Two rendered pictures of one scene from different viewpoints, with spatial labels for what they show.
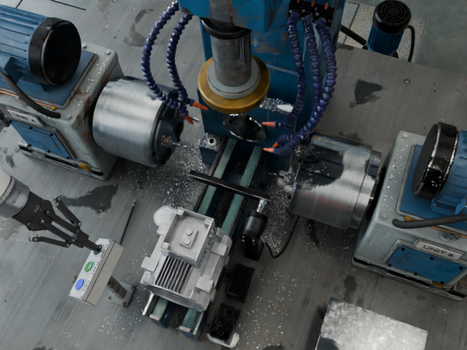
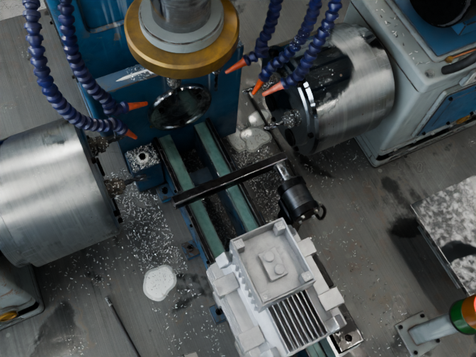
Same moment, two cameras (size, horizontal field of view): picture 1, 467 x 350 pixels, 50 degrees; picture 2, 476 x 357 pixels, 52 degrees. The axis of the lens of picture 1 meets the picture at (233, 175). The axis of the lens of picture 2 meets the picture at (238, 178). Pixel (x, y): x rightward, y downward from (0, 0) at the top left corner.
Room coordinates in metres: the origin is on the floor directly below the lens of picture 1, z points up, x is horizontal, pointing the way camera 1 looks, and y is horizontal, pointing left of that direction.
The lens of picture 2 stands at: (0.38, 0.37, 1.92)
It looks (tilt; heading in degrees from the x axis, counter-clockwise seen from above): 65 degrees down; 302
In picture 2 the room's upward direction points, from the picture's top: 7 degrees clockwise
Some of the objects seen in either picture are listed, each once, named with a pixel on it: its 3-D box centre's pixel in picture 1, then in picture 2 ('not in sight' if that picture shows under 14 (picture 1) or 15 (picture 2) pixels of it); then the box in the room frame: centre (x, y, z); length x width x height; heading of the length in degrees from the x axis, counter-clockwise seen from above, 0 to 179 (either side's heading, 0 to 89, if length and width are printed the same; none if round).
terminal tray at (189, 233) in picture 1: (188, 237); (270, 265); (0.45, 0.13, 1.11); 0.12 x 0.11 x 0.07; 154
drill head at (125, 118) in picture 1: (127, 117); (26, 201); (0.89, 0.31, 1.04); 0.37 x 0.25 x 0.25; 64
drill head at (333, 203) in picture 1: (342, 182); (333, 84); (0.59, -0.31, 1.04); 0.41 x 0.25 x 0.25; 64
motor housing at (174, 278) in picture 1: (187, 262); (274, 298); (0.41, 0.15, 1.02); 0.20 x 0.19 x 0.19; 154
